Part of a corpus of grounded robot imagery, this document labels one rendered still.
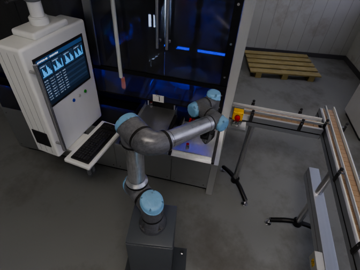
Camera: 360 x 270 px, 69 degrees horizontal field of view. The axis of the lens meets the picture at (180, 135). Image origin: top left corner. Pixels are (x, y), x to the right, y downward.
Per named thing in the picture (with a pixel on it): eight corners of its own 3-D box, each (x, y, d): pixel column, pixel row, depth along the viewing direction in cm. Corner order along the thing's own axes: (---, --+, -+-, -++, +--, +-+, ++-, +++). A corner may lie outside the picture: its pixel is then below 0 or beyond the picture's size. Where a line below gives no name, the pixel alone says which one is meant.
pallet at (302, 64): (306, 60, 486) (308, 54, 479) (320, 83, 424) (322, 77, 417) (242, 54, 490) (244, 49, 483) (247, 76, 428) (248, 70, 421)
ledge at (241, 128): (229, 117, 206) (229, 115, 205) (245, 120, 204) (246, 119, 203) (227, 128, 196) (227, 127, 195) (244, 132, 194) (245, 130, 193)
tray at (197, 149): (184, 121, 197) (184, 117, 194) (218, 128, 193) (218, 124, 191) (172, 152, 172) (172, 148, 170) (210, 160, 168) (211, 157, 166)
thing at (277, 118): (227, 122, 204) (231, 106, 193) (229, 111, 215) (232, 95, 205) (319, 140, 194) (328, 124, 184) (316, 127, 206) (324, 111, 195)
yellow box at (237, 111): (232, 113, 194) (234, 105, 189) (242, 115, 193) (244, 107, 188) (231, 119, 188) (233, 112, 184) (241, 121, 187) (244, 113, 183)
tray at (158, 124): (145, 104, 210) (145, 100, 207) (177, 110, 206) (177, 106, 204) (129, 131, 185) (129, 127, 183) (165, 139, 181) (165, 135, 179)
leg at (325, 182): (290, 218, 231) (328, 160, 180) (300, 220, 230) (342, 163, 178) (291, 227, 225) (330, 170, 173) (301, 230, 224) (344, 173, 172)
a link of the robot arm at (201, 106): (201, 112, 125) (217, 104, 131) (186, 100, 131) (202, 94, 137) (200, 124, 131) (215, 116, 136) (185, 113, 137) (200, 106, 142)
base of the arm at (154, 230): (164, 237, 139) (164, 227, 132) (136, 234, 139) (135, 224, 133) (167, 212, 150) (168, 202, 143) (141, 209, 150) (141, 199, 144)
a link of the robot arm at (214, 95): (202, 91, 136) (214, 85, 140) (200, 108, 143) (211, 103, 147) (213, 98, 131) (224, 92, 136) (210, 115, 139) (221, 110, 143)
